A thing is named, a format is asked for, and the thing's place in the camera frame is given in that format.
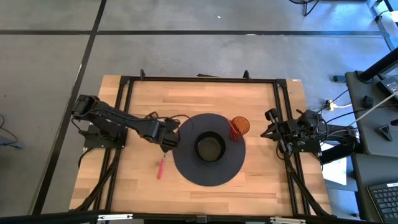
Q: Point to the black floor plug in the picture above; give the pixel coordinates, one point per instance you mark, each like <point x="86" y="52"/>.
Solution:
<point x="339" y="78"/>

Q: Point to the silver frame bracket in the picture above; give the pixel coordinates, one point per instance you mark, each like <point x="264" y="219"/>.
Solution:
<point x="115" y="216"/>
<point x="287" y="220"/>

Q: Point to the black triangular stand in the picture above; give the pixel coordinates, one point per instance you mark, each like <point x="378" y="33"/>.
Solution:
<point x="386" y="132"/>

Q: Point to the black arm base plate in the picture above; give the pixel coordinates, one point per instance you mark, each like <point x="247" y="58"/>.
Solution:
<point x="93" y="141"/>

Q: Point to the white paper sheet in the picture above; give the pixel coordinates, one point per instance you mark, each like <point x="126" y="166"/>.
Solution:
<point x="337" y="169"/>

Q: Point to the yellow plug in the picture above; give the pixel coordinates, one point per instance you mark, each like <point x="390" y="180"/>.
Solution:
<point x="330" y="105"/>

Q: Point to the black pole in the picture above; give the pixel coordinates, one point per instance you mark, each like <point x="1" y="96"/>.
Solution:
<point x="379" y="65"/>

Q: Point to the black keyboard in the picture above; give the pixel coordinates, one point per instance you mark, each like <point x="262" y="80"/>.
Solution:
<point x="385" y="202"/>

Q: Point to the round black plate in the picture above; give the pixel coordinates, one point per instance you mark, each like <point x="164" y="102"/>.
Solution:
<point x="189" y="155"/>

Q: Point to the grey floor object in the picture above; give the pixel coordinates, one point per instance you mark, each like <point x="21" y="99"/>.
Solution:
<point x="9" y="142"/>

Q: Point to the black bowl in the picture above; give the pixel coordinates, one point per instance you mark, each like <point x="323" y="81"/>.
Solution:
<point x="210" y="147"/>

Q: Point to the black aluminium table frame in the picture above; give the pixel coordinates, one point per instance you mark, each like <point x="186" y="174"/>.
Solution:
<point x="202" y="79"/>

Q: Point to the orange transparent cup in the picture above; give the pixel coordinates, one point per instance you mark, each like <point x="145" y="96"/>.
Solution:
<point x="242" y="124"/>

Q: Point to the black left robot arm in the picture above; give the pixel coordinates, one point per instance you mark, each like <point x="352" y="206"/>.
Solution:
<point x="109" y="116"/>

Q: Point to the small black block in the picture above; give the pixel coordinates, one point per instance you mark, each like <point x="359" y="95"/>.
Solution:
<point x="367" y="101"/>

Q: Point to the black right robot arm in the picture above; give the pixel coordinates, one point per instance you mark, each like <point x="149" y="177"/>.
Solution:
<point x="335" y="130"/>

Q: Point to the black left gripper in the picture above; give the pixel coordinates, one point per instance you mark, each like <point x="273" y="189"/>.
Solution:
<point x="168" y="133"/>

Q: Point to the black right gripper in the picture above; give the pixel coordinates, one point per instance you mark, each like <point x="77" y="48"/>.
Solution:
<point x="287" y="132"/>

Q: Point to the grey desk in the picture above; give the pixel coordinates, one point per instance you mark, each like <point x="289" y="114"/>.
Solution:
<point x="360" y="137"/>
<point x="363" y="174"/>

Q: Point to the black power adapter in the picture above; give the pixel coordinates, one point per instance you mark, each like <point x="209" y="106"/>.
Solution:
<point x="388" y="85"/>

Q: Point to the red utensil in cup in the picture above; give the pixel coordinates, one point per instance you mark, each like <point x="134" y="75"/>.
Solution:
<point x="233" y="130"/>

